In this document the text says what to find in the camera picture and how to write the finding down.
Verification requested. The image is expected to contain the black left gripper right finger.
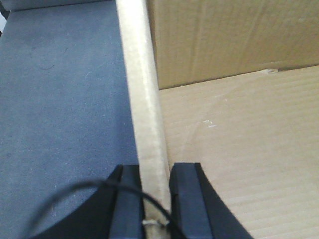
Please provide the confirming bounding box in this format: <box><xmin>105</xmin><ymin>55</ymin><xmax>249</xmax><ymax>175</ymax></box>
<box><xmin>169</xmin><ymin>163</ymin><xmax>252</xmax><ymax>239</ymax></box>

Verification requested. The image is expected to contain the dark grey conveyor belt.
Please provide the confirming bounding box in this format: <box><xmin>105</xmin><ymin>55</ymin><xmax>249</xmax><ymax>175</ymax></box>
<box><xmin>0</xmin><ymin>0</ymin><xmax>138</xmax><ymax>239</ymax></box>

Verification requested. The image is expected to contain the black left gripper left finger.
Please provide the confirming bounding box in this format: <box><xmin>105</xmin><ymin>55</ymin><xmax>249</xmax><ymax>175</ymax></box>
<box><xmin>29</xmin><ymin>165</ymin><xmax>145</xmax><ymax>239</ymax></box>

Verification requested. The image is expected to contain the brown cardboard carton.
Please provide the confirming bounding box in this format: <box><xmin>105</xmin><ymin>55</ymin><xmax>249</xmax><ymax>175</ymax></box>
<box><xmin>116</xmin><ymin>0</ymin><xmax>319</xmax><ymax>239</ymax></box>

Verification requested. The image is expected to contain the thin black cable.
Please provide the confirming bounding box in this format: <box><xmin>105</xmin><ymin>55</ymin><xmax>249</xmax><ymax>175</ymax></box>
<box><xmin>26</xmin><ymin>180</ymin><xmax>185</xmax><ymax>239</ymax></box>

